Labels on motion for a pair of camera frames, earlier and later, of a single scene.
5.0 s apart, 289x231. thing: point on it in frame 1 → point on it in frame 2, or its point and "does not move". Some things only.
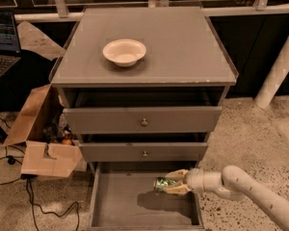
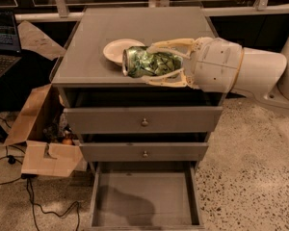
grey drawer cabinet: [141, 89] does not move
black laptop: [5, 49] does not move
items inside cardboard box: [60, 132] does not move
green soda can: [161, 184] → [140, 62]
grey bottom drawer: [123, 198] does not move
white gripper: [195, 180] → [218, 64]
